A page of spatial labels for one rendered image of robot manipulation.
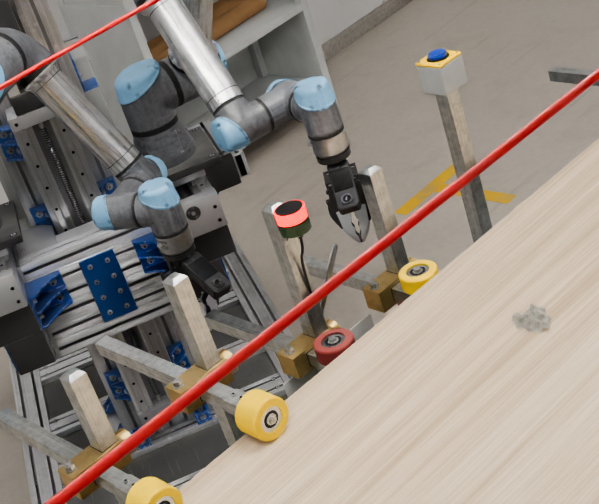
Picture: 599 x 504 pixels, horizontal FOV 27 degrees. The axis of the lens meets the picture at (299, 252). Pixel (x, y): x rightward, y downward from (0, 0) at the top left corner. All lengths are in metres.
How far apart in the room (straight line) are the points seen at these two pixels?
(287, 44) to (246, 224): 1.12
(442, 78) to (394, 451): 0.85
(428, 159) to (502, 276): 2.59
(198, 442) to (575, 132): 2.14
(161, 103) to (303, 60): 2.81
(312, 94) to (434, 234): 2.07
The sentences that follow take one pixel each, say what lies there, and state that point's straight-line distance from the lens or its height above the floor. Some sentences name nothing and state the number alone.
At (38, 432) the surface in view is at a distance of 2.37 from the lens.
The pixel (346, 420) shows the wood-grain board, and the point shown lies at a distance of 2.18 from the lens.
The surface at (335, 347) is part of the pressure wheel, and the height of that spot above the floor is 0.91.
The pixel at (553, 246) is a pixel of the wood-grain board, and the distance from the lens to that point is 2.49.
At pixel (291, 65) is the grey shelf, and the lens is 5.79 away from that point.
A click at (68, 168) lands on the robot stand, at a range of 3.11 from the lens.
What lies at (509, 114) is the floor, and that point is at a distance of 5.19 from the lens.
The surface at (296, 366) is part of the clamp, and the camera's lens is 2.45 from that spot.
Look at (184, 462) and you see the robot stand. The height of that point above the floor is 0.21.
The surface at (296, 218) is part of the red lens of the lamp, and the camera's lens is 2.29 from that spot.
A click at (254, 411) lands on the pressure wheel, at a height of 0.97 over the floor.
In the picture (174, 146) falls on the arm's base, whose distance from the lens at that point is 2.97.
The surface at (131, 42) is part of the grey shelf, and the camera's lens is 4.98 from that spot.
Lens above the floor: 2.19
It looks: 28 degrees down
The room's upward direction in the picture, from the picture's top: 19 degrees counter-clockwise
